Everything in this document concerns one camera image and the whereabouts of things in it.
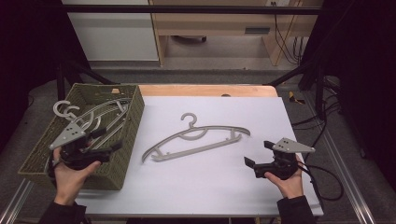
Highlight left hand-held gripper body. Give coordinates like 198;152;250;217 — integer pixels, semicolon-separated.
49;120;111;172

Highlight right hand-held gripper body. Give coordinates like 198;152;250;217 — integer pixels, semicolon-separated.
253;137;316;181

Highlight green woven basket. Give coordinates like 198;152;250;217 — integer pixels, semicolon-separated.
18;82;146;191

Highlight gray plastic clothes hanger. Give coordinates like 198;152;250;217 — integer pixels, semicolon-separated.
52;97;134;132
64;101;130;150
141;112;251;163

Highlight person's right hand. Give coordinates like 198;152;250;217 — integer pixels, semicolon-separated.
264;161;304;200

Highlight person's left hand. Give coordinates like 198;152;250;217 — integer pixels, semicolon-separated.
52;148;102;206

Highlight yellow and black tool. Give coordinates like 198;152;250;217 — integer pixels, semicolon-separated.
288;91;306;105

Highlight white table sheet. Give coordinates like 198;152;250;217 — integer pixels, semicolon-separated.
76;95;325;217

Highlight black metal stand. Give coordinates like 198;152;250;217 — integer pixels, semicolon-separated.
267;59;328;119
55;59;120;101

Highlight black curtain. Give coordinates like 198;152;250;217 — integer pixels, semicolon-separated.
298;0;396;188
0;0;92;150

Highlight white cabinet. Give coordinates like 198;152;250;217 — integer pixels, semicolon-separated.
62;0;160;62

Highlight wooden cabinet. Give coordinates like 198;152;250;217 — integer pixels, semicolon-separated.
148;0;325;67

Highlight black floor cables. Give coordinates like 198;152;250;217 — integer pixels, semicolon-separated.
292;102;340;132

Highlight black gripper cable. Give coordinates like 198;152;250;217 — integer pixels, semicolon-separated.
298;162;345;202

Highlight aluminium rail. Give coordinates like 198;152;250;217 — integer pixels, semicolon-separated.
302;92;377;224
0;178;35;224

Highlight black cables under desk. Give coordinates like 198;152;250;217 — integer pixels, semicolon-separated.
273;13;303;66

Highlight black horizontal frame bar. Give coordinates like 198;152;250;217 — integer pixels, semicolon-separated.
62;4;321;16

